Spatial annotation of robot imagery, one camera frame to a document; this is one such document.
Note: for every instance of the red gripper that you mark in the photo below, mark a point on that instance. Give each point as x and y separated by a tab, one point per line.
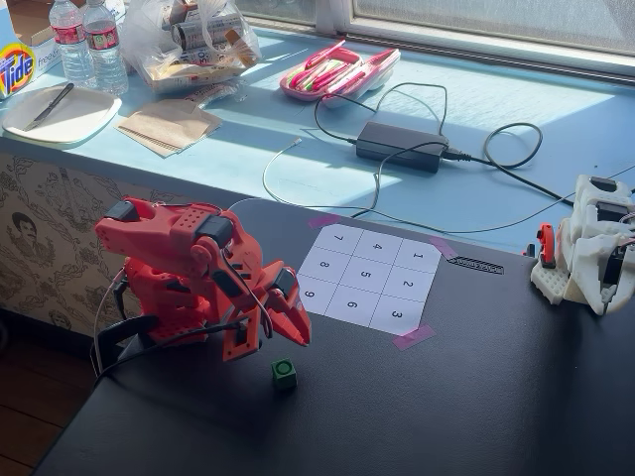
284	303

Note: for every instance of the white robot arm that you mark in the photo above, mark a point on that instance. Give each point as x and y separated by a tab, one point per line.
580	263

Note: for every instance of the red robot arm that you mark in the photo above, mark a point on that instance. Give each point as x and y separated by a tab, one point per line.
168	238

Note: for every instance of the white numbered grid paper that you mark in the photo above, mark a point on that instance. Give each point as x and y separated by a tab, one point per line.
392	258

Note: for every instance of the pink tape piece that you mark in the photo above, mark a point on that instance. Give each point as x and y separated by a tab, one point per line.
443	248
323	221
413	337

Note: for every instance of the black table clamp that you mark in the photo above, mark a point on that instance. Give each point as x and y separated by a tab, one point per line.
124	329

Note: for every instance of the black label sticker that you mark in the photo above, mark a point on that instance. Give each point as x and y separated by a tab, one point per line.
478	266

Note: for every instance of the black power adapter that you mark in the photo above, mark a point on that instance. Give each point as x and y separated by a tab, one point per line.
399	146

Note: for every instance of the brown paper napkin stack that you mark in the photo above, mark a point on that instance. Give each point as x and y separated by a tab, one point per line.
168	124

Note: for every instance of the pink pencil case tray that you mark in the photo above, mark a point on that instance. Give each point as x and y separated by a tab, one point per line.
307	84

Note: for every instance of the orange clamp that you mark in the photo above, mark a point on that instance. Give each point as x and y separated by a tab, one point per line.
546	243

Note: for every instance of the pink pencil case lid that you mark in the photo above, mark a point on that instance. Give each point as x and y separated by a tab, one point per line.
377	69

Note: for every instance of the pink pen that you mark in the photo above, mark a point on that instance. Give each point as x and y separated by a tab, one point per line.
325	54

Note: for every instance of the patterned beige cabinet panel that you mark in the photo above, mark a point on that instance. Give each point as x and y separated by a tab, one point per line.
39	223

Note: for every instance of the white plate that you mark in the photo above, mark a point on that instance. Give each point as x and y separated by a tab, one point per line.
79	119

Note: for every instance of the clear plastic bag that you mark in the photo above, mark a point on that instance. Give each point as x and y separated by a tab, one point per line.
164	44

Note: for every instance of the black knife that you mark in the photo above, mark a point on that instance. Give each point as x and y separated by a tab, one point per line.
49	105

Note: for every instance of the plastic water bottle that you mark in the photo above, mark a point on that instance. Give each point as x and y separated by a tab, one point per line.
72	44
105	54

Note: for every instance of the Tide detergent box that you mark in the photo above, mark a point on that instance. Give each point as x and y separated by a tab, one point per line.
17	69

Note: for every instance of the red wrist camera mount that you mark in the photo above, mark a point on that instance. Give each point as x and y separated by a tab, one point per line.
238	347

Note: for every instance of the window frame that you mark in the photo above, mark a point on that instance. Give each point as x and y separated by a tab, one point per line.
496	44

